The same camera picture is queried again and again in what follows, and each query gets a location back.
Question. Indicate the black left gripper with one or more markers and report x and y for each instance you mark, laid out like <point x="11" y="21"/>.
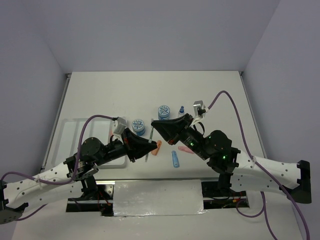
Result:
<point x="135" y="146"/>

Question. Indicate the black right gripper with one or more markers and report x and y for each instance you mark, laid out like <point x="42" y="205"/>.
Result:
<point x="170" y="128"/>

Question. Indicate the green pen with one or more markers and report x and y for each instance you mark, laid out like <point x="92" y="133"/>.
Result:
<point x="149" y="140"/>

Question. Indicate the orange translucent case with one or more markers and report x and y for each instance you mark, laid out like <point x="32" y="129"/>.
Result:
<point x="156" y="151"/>

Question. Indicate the blue slime jar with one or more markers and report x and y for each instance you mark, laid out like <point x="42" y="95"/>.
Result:
<point x="138" y="126"/>
<point x="163" y="112"/>

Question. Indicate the pink translucent case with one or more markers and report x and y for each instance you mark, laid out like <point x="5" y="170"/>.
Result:
<point x="185" y="149"/>

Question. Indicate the small clear spray bottle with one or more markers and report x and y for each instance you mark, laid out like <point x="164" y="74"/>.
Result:
<point x="181" y="111"/>

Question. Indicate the blue translucent case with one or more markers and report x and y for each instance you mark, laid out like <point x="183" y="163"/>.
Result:
<point x="175" y="160"/>

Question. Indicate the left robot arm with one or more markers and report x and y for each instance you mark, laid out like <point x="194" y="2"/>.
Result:
<point x="72" y="178"/>

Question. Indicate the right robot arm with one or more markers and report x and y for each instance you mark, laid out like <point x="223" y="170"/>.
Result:
<point x="237" y="170"/>

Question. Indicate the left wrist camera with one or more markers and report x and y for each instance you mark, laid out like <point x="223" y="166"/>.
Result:
<point x="118" y="126"/>

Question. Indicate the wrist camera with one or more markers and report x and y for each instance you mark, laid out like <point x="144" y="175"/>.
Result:
<point x="118" y="126"/>
<point x="200" y="111"/>

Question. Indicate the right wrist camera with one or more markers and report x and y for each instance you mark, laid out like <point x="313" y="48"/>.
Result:
<point x="200" y="111"/>

